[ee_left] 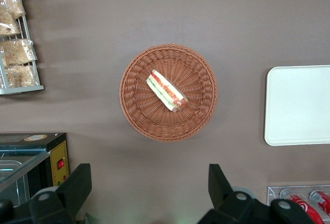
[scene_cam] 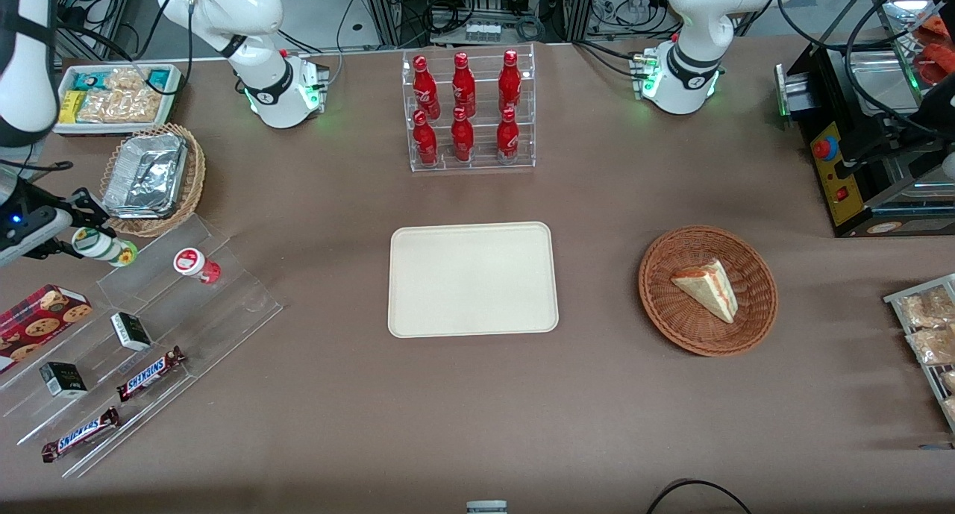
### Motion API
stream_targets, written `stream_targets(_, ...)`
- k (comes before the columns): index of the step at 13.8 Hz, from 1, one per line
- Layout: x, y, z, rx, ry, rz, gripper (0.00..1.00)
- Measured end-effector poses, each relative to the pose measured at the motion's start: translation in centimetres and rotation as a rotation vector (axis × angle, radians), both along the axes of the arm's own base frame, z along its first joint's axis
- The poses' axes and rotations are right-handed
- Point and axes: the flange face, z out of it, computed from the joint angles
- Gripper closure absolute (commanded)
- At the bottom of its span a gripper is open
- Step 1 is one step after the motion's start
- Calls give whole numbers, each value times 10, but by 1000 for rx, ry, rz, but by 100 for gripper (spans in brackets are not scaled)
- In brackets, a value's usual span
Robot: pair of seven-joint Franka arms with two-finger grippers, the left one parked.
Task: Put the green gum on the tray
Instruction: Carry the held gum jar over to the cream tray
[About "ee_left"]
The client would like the round brown wicker basket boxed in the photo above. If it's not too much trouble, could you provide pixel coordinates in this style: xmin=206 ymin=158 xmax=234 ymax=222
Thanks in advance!
xmin=119 ymin=43 xmax=219 ymax=142

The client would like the clear bag of pastry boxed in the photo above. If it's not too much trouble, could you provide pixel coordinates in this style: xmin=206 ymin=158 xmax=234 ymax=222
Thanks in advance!
xmin=0 ymin=9 xmax=22 ymax=37
xmin=0 ymin=39 xmax=38 ymax=67
xmin=3 ymin=65 xmax=36 ymax=88
xmin=2 ymin=0 xmax=26 ymax=20

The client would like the red cola bottle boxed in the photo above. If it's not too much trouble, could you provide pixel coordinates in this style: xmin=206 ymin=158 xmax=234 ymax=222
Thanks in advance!
xmin=309 ymin=189 xmax=330 ymax=215
xmin=279 ymin=188 xmax=324 ymax=224

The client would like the grey wire rack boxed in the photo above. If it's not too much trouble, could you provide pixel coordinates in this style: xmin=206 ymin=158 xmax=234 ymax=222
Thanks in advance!
xmin=0 ymin=0 xmax=45 ymax=95

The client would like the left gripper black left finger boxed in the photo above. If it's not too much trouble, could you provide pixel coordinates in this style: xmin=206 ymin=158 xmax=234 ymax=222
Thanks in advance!
xmin=15 ymin=163 xmax=93 ymax=224

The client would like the clear acrylic bottle rack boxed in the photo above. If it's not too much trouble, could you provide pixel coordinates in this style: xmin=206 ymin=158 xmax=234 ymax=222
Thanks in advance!
xmin=267 ymin=185 xmax=330 ymax=224

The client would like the wrapped triangle sandwich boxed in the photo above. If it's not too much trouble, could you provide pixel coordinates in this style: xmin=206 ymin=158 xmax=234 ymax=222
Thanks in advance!
xmin=146 ymin=69 xmax=188 ymax=113

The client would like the black sealing machine yellow panel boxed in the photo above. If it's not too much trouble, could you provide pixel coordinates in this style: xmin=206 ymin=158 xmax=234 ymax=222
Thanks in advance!
xmin=0 ymin=132 xmax=70 ymax=207

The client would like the cream plastic tray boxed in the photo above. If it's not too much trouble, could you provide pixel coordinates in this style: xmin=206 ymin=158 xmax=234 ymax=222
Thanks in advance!
xmin=263 ymin=65 xmax=330 ymax=147

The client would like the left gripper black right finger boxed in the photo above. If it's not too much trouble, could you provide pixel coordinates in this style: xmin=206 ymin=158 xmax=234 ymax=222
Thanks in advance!
xmin=197 ymin=164 xmax=323 ymax=224

